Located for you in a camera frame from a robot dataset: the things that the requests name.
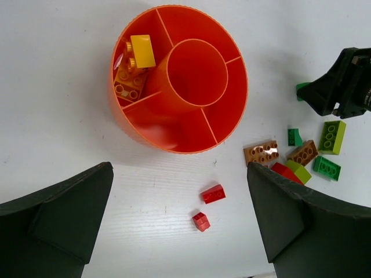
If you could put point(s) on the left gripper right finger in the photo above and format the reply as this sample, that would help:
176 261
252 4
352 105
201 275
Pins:
307 233

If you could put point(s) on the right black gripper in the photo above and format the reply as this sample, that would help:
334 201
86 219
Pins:
351 90

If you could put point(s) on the red and lime lego stack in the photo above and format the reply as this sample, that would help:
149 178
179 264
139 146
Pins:
292 171

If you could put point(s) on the small dark green lego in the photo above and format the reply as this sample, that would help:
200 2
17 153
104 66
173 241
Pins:
294 138

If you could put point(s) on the red sloped lego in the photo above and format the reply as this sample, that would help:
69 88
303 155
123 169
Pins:
213 194

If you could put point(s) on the yellow lego brick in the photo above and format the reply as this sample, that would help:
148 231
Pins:
139 55

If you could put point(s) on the brown upside-down lego plate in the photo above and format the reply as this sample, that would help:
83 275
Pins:
305 153

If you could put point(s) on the brown studded lego plate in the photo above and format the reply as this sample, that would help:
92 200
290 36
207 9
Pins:
262 153

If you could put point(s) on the small red lego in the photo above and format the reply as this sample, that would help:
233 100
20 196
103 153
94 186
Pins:
201 221

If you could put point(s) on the lime green long lego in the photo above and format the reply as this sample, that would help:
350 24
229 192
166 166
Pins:
332 137

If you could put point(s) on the orange round divided container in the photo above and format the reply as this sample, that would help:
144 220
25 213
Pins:
195 96

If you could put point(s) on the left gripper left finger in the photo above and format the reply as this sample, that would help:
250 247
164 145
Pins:
52 232

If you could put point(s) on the dark green curved lego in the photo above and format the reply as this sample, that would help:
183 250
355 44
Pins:
302 90

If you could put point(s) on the orange lego plate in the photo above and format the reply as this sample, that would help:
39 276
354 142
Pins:
129 86

